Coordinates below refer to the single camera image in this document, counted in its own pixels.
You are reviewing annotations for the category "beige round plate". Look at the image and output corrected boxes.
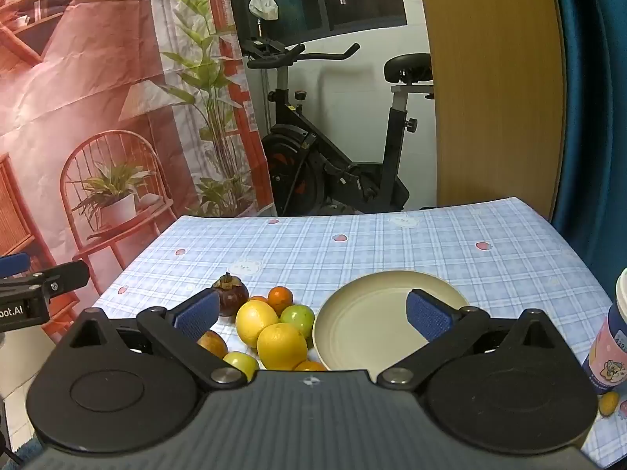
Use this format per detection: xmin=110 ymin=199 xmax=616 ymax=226
xmin=312 ymin=270 xmax=470 ymax=383

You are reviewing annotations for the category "reddish brown passion fruit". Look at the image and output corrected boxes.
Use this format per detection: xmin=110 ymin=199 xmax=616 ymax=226
xmin=197 ymin=330 xmax=229 ymax=358

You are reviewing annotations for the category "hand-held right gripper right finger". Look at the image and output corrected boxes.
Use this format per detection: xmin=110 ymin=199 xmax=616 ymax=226
xmin=377 ymin=289 xmax=559 ymax=389

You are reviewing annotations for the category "small yellowish kumquat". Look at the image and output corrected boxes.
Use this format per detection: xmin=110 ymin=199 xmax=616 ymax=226
xmin=598 ymin=392 xmax=621 ymax=418

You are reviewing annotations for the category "white crumpled cloth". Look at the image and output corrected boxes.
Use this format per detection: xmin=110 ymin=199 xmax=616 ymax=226
xmin=248 ymin=0 xmax=279 ymax=23

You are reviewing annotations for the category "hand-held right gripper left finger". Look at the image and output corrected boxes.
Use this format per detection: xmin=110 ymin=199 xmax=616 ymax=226
xmin=61 ymin=288 xmax=248 ymax=389

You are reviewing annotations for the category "blue checkered tablecloth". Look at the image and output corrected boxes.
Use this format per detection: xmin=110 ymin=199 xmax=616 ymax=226
xmin=91 ymin=197 xmax=627 ymax=470

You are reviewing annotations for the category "black exercise bike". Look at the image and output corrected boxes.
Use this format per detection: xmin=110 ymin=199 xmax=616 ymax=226
xmin=245 ymin=42 xmax=435 ymax=217

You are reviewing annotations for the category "bright green round fruit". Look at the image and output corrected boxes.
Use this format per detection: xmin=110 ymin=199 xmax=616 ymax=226
xmin=280 ymin=304 xmax=315 ymax=340

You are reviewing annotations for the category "dark purple mangosteen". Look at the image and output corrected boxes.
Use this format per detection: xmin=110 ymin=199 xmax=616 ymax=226
xmin=212 ymin=273 xmax=250 ymax=317

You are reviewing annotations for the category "pale yellow lemon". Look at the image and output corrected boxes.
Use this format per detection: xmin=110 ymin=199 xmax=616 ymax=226
xmin=236 ymin=300 xmax=279 ymax=348

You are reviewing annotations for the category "yellow-green round fruit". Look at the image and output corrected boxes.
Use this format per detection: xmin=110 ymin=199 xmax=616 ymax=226
xmin=223 ymin=351 xmax=260 ymax=381

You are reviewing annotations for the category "wooden door panel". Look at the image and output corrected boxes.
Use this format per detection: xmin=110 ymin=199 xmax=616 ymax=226
xmin=415 ymin=0 xmax=566 ymax=222

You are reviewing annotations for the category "blue curtain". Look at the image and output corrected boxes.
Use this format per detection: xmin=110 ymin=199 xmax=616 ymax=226
xmin=547 ymin=0 xmax=627 ymax=282

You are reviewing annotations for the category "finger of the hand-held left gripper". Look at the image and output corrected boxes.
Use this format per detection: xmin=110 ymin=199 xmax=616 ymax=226
xmin=0 ymin=253 xmax=31 ymax=279
xmin=30 ymin=260 xmax=90 ymax=300

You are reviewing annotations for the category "deep yellow orange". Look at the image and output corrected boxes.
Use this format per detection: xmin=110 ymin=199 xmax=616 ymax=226
xmin=257 ymin=323 xmax=308 ymax=371

